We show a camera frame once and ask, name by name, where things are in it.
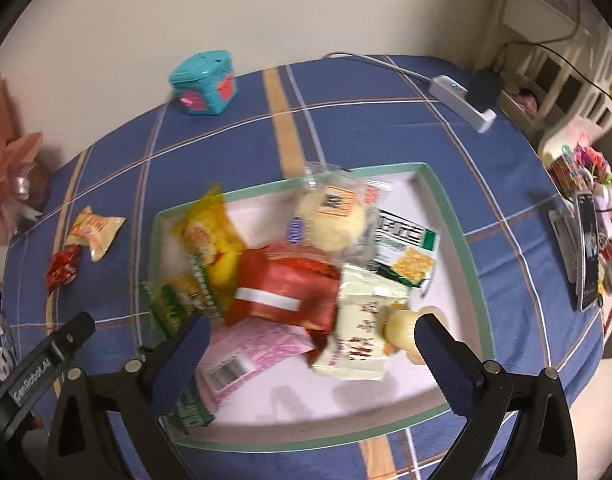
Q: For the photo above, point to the pale yellow round snack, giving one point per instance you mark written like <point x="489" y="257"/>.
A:
<point x="411" y="332"/>

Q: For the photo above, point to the blue plaid tablecloth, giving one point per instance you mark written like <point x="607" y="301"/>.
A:
<point x="336" y="120"/>

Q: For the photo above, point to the black power adapter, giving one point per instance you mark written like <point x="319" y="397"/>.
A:
<point x="486" y="90"/>

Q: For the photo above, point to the pile of colourful trinkets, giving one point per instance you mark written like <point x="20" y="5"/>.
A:
<point x="611" y="230"/>

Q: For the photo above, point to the white green cracker packet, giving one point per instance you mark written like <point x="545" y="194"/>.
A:
<point x="406" y="255"/>

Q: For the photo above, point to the beige orange snack packet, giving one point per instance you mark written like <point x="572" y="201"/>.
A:
<point x="93" y="230"/>

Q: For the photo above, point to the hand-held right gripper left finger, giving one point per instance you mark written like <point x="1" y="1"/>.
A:
<point x="181" y="355"/>

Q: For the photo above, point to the green cow-print cake packet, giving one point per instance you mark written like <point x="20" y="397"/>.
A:
<point x="176" y="300"/>

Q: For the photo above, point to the black smartphone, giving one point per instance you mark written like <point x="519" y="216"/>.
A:
<point x="587" y="250"/>

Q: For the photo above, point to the white shelf unit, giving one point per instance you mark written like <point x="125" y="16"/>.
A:
<point x="546" y="10"/>

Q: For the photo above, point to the red flower-print snack packet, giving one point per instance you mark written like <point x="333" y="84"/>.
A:
<point x="63" y="270"/>

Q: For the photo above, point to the clear-wrapped white bun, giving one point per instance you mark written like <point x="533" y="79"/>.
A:
<point x="331" y="215"/>

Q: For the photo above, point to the white power strip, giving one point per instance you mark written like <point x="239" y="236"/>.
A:
<point x="458" y="102"/>

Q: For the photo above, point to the green white biscuit packet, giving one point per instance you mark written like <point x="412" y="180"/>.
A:
<point x="191" y="407"/>

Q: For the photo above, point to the yellow bread packet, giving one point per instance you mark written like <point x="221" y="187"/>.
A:
<point x="211" y="240"/>

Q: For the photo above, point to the red lattice-pattern long packet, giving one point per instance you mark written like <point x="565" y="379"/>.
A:
<point x="306" y="264"/>

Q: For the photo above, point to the colourful cube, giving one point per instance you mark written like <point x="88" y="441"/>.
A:
<point x="568" y="172"/>

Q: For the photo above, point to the green-rimmed white tray box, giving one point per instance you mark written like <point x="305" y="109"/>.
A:
<point x="386" y="400"/>

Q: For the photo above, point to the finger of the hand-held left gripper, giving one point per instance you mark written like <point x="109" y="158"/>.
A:
<point x="78" y="332"/>

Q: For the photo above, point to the cream snack packet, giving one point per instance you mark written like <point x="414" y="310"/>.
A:
<point x="361" y="330"/>

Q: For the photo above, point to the white blue crumpled packet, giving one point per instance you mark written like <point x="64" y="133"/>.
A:
<point x="2" y="345"/>

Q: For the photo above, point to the small teal box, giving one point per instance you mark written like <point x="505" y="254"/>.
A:
<point x="203" y="85"/>

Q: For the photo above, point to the pink flower bouquet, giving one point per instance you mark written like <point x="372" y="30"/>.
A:
<point x="8" y="170"/>

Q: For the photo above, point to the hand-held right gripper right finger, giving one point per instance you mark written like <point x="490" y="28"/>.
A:
<point x="443" y="360"/>

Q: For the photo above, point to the pink snack packet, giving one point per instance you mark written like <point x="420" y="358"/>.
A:
<point x="256" y="355"/>

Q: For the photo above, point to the red-brown snack packet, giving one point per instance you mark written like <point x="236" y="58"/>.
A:
<point x="281" y="295"/>

